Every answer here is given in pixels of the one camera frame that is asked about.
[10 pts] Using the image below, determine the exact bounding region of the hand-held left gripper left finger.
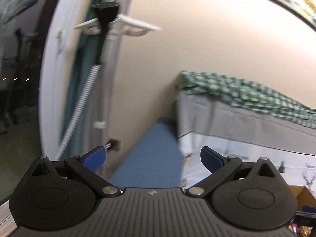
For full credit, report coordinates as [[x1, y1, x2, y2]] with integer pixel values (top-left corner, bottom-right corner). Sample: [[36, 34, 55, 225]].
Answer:
[[26, 146, 121, 198]]

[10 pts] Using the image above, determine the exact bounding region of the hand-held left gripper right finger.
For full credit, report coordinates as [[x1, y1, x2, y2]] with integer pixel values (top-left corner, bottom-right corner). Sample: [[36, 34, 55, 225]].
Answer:
[[186, 146, 281, 198]]

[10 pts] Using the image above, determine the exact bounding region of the brown cardboard box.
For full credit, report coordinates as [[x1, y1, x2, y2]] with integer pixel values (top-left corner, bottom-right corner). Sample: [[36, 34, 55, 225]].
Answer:
[[288, 185, 316, 212]]

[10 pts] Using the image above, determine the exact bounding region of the grey deer-print sofa cover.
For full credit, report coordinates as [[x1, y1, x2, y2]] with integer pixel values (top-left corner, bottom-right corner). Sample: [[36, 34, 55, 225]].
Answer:
[[174, 92, 316, 196]]

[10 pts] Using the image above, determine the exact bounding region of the green checked cloth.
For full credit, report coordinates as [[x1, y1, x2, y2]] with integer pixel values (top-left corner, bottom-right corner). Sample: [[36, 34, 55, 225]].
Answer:
[[174, 70, 316, 129]]

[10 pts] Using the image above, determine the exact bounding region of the teal curtain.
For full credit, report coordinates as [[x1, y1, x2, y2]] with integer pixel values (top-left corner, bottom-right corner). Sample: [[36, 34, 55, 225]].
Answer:
[[59, 0, 112, 151]]

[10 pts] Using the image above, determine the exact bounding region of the white-framed glass door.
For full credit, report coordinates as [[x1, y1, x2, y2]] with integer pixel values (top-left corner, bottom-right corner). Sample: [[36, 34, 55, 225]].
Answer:
[[0, 0, 135, 228]]

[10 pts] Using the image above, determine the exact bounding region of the clear bag of green peas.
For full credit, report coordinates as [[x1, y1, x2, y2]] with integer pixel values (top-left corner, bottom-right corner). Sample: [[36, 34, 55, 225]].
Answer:
[[299, 227, 315, 237]]

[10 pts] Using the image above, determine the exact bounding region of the white steamer pole with hanger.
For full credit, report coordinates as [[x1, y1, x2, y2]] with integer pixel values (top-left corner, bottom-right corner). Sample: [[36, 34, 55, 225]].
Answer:
[[74, 14, 162, 178]]

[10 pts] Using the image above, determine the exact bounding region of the wall socket with plug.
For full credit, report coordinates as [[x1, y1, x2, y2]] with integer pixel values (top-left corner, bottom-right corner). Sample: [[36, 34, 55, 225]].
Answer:
[[106, 139, 121, 152]]

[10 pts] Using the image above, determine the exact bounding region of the striped steamer hose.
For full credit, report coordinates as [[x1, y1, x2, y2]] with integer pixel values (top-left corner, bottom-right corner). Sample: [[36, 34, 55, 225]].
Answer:
[[53, 64, 102, 161]]

